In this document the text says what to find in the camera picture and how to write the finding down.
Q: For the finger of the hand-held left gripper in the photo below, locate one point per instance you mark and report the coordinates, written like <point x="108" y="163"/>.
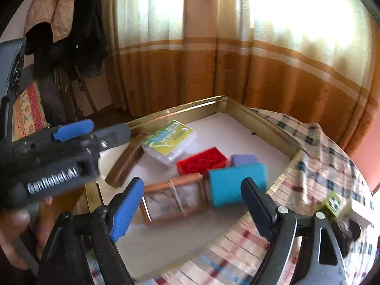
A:
<point x="74" y="130"/>
<point x="114" y="135"/>

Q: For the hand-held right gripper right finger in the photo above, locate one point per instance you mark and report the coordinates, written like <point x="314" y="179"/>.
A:
<point x="258" y="210"/>

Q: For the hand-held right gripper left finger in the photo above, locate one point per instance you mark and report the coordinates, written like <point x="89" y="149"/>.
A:
<point x="126" y="210"/>

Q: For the brown wooden brush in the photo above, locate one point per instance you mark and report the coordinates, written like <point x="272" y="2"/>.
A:
<point x="124" y="163"/>

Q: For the teal block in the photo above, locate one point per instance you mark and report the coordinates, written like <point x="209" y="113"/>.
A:
<point x="228" y="184"/>

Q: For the green label floss pick box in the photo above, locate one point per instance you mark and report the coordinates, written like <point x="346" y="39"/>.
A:
<point x="166" y="144"/>

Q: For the purple block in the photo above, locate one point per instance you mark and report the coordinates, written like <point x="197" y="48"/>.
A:
<point x="242" y="160"/>

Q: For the gold metal tin tray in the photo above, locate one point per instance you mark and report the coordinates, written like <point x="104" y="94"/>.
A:
<point x="178" y="109"/>

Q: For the red building block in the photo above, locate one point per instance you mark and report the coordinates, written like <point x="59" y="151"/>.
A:
<point x="202" y="160"/>

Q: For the person's left hand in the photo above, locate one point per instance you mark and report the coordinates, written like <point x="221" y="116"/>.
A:
<point x="14" y="222"/>

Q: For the wooden chair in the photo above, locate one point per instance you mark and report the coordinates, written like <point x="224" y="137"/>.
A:
<point x="80" y="95"/>

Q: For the patterned chair cushion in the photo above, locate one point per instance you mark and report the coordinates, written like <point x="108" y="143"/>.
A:
<point x="28" y="112"/>

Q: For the rubber band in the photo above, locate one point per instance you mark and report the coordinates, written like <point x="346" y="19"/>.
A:
<point x="177" y="199"/>

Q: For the plaid tablecloth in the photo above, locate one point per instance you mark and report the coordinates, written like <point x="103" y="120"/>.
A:
<point x="311" y="166"/>

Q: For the green patterned cube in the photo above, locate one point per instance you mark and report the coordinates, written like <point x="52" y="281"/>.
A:
<point x="332" y="204"/>

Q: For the dark round object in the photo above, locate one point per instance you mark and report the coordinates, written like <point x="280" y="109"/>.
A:
<point x="347" y="234"/>

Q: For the black coat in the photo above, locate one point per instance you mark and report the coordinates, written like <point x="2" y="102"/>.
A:
<point x="86" y="29"/>

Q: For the orange and cream curtain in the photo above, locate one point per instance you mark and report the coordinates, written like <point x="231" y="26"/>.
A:
<point x="207" y="65"/>

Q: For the beige quilted cloth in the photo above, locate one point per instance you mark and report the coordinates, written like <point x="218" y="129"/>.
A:
<point x="44" y="3"/>

